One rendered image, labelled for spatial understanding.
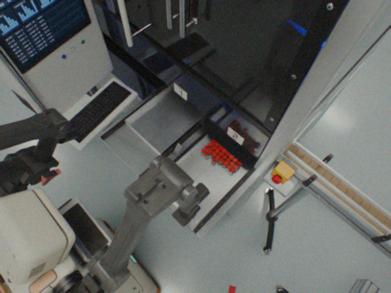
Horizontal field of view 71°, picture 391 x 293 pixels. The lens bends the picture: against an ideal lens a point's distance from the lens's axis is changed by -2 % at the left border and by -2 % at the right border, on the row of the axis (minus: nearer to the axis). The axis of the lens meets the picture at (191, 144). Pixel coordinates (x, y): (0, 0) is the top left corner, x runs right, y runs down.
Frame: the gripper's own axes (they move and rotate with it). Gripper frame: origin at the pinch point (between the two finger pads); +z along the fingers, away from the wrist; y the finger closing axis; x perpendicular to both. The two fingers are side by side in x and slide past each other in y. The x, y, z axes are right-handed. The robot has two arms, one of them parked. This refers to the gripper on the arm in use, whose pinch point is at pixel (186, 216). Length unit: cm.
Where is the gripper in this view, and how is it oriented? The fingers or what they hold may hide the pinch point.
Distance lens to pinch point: 121.9
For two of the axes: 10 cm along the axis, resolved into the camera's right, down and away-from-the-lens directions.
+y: 7.0, -6.3, 3.3
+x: -7.1, -6.3, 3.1
